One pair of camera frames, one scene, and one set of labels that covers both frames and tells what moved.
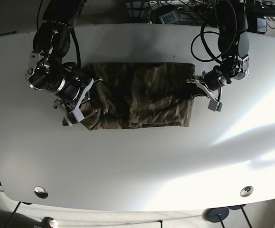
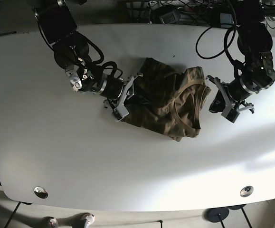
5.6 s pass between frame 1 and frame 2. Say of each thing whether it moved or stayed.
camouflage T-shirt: moved
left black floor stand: stayed
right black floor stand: stayed
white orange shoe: stayed
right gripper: moved
